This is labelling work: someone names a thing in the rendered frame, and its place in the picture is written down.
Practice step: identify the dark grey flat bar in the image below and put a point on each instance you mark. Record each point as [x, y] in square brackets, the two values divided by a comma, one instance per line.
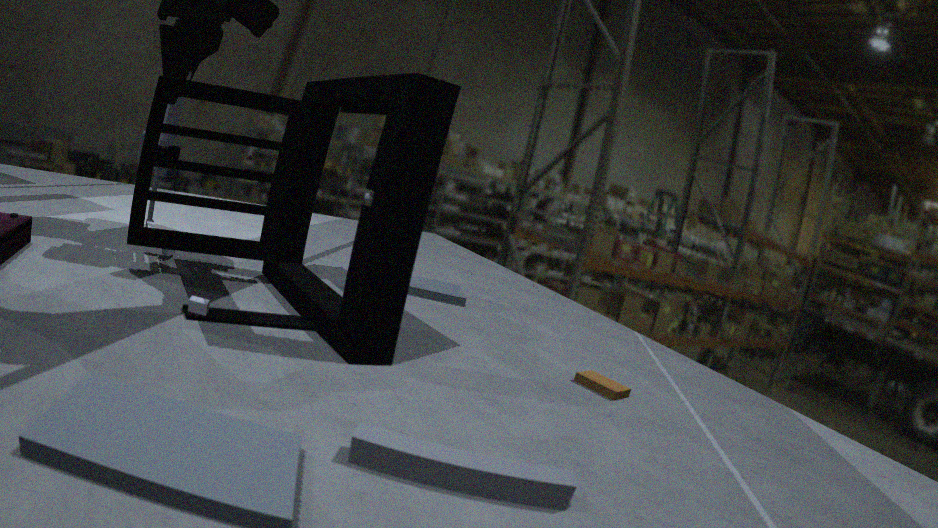
[457, 470]

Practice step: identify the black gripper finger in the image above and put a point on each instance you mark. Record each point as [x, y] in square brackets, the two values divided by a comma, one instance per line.
[203, 54]
[180, 47]

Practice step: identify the tan rectangular block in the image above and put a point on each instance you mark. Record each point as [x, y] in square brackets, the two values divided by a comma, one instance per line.
[602, 385]

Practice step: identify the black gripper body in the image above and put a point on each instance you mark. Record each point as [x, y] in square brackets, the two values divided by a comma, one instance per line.
[206, 15]

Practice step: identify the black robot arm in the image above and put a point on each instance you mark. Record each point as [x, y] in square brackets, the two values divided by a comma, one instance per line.
[256, 15]

